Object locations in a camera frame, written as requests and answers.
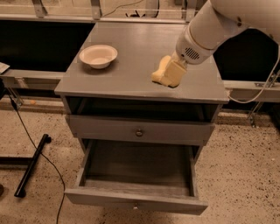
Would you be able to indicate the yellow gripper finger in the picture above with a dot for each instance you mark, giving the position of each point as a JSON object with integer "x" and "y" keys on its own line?
{"x": 172, "y": 74}

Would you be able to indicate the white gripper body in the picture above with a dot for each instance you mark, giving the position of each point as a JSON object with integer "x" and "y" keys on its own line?
{"x": 191, "y": 49}

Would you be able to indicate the yellow sponge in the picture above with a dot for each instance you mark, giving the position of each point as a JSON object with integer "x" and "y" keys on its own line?
{"x": 158, "y": 76}

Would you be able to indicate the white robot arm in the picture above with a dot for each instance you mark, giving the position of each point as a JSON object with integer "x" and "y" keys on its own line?
{"x": 216, "y": 22}

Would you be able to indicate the grey wooden drawer cabinet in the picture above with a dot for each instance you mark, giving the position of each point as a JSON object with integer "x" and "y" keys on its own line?
{"x": 125, "y": 89}

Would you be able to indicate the closed grey upper drawer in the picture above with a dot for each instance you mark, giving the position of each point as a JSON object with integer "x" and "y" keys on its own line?
{"x": 139, "y": 130}

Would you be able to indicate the open grey lower drawer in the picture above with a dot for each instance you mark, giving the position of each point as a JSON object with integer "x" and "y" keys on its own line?
{"x": 145, "y": 176}

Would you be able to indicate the white paper bowl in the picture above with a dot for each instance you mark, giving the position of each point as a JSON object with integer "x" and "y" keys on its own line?
{"x": 98, "y": 56}

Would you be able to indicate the black stand leg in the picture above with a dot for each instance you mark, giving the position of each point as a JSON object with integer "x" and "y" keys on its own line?
{"x": 27, "y": 163}

